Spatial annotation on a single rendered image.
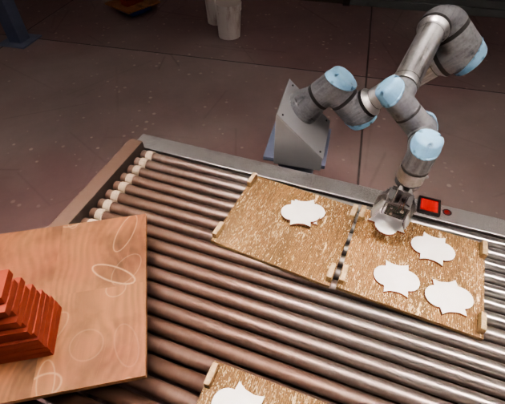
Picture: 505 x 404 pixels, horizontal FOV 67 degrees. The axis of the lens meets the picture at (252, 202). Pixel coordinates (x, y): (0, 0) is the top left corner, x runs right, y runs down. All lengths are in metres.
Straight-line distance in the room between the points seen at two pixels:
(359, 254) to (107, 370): 0.79
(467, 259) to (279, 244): 0.60
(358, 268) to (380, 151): 2.06
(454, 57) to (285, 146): 0.65
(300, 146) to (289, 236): 0.43
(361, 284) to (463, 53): 0.79
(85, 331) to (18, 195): 2.19
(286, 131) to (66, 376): 1.07
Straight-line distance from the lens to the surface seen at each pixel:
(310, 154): 1.57
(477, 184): 3.22
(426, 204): 1.52
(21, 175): 3.33
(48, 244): 1.28
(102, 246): 1.21
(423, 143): 1.05
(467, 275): 1.36
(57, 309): 1.11
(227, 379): 1.06
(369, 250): 1.30
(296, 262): 1.23
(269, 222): 1.32
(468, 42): 1.43
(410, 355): 1.18
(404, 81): 1.13
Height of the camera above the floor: 1.95
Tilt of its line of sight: 47 degrees down
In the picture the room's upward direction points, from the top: straight up
